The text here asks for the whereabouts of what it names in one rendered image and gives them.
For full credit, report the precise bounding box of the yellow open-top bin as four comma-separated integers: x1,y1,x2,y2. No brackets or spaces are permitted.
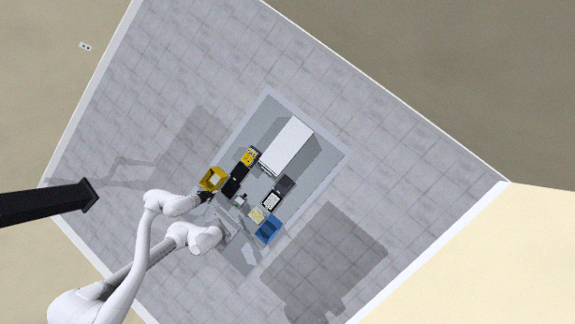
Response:
199,167,228,192

